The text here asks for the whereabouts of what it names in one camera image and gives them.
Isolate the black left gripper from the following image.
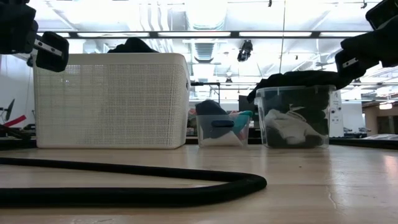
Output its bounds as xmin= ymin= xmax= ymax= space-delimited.
xmin=0 ymin=0 xmax=70 ymax=73

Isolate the teal sock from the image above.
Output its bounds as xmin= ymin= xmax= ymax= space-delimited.
xmin=232 ymin=111 xmax=254 ymax=135

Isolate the tall clear plastic container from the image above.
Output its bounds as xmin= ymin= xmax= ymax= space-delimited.
xmin=254 ymin=85 xmax=337 ymax=149

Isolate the small clear plastic container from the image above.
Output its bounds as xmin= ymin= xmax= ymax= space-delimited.
xmin=195 ymin=113 xmax=251 ymax=148

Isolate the white perforated laundry basket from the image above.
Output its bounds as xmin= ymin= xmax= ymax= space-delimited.
xmin=33 ymin=52 xmax=191 ymax=149

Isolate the black Puma underwear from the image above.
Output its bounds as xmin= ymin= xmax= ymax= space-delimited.
xmin=247 ymin=70 xmax=353 ymax=149

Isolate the black overhead camera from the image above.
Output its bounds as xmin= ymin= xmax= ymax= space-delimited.
xmin=237 ymin=39 xmax=254 ymax=62

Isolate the red handled tool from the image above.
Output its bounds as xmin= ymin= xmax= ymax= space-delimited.
xmin=3 ymin=114 xmax=27 ymax=128

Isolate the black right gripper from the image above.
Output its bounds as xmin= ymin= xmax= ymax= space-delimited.
xmin=335 ymin=0 xmax=398 ymax=78

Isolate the dark grey sock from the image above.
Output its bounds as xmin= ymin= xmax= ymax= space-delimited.
xmin=195 ymin=100 xmax=233 ymax=139

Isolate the dark tilted monitor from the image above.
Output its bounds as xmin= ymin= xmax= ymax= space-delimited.
xmin=4 ymin=98 xmax=16 ymax=123

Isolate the white cabinet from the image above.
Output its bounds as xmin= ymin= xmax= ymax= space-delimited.
xmin=329 ymin=90 xmax=345 ymax=138

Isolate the thin white cloth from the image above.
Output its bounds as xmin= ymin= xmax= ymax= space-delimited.
xmin=264 ymin=108 xmax=324 ymax=146

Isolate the plain black garment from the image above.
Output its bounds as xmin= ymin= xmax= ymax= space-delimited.
xmin=107 ymin=37 xmax=159 ymax=54

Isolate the black rope loop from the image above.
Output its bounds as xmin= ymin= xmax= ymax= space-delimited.
xmin=0 ymin=157 xmax=268 ymax=208

